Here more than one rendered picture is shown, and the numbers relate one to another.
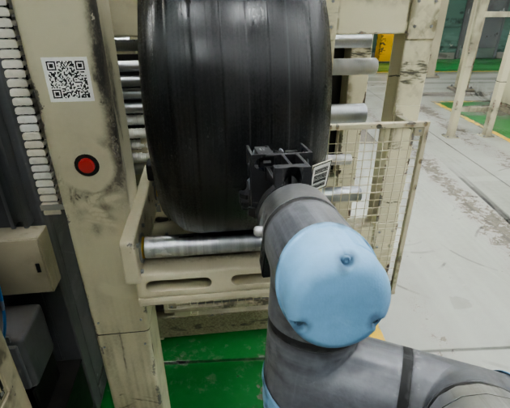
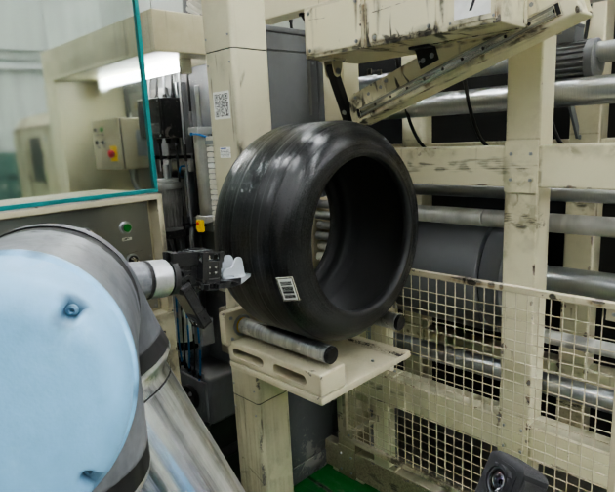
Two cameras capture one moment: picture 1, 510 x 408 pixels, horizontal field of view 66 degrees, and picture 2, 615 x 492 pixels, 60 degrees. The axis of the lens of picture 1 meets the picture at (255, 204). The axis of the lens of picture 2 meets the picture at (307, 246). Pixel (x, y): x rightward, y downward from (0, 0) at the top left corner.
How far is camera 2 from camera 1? 103 cm
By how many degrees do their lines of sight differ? 51
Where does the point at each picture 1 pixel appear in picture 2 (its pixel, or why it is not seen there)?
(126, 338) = (246, 405)
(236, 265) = (279, 356)
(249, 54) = (246, 200)
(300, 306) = not seen: hidden behind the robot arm
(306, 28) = (276, 186)
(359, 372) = not seen: hidden behind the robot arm
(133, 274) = (224, 337)
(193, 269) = (256, 348)
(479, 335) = not seen: outside the picture
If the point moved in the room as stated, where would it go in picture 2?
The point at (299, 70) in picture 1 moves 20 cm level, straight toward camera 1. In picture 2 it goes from (264, 212) to (175, 224)
